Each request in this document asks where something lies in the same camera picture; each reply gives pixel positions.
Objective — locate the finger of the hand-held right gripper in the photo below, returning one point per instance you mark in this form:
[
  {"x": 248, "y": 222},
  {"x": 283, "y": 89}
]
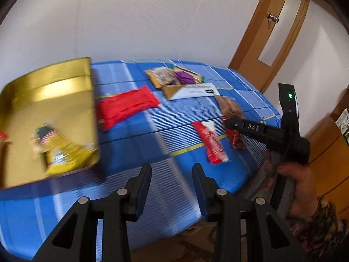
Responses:
[{"x": 253, "y": 129}]

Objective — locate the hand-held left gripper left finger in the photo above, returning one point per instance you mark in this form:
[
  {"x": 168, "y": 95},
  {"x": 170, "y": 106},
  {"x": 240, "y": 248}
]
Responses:
[{"x": 144, "y": 195}]

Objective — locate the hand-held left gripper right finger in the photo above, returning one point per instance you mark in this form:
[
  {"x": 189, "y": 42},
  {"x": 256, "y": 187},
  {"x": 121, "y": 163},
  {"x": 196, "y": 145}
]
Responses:
[{"x": 198, "y": 196}]

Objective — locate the red and brown snack packet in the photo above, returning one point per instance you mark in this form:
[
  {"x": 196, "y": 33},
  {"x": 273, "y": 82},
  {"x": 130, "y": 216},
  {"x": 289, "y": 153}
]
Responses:
[{"x": 236, "y": 140}]

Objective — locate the white and gold pouch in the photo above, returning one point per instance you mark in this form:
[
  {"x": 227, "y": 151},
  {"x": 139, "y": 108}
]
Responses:
[{"x": 190, "y": 90}]

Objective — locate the amber nut snack packet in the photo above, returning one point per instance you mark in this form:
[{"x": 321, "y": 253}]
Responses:
[{"x": 159, "y": 77}]

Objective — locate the gold gift box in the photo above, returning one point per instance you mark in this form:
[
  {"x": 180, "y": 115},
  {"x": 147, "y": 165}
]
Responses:
[{"x": 54, "y": 106}]

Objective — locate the person's right forearm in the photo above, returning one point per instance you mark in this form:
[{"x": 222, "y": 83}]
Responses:
[{"x": 317, "y": 229}]

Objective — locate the person's right hand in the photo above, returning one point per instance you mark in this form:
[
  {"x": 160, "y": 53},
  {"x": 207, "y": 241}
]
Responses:
[{"x": 300, "y": 180}]

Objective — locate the clear brown snack packet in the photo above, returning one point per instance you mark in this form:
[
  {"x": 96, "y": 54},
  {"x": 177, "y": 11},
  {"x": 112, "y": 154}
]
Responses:
[{"x": 230, "y": 106}]

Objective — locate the red and white snack bar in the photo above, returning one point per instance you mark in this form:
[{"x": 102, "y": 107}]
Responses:
[{"x": 212, "y": 142}]

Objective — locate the wooden cabinet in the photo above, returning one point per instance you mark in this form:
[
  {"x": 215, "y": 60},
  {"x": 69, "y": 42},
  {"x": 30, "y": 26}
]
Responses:
[{"x": 327, "y": 152}]

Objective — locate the white and green carton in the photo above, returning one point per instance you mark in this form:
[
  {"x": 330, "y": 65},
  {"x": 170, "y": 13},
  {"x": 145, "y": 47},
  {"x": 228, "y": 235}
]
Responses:
[{"x": 344, "y": 122}]

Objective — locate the blue plaid bed sheet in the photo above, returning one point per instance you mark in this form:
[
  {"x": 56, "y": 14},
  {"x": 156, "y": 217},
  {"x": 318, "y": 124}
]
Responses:
[{"x": 169, "y": 131}]

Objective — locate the wooden door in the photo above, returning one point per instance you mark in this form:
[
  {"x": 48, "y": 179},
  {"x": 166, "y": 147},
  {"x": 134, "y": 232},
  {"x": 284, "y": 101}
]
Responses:
[{"x": 261, "y": 46}]

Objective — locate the purple snack packet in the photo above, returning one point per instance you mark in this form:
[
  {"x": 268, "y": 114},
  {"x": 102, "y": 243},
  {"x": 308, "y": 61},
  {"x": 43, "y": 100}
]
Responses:
[{"x": 184, "y": 77}]

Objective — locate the yellow snack packet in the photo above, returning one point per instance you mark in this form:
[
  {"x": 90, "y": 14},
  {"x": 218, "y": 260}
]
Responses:
[{"x": 65, "y": 152}]

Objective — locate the large red snack packet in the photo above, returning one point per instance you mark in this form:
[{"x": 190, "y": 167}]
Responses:
[{"x": 125, "y": 107}]

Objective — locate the metal door knob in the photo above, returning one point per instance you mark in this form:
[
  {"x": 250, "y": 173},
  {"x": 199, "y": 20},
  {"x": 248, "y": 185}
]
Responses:
[{"x": 273, "y": 17}]

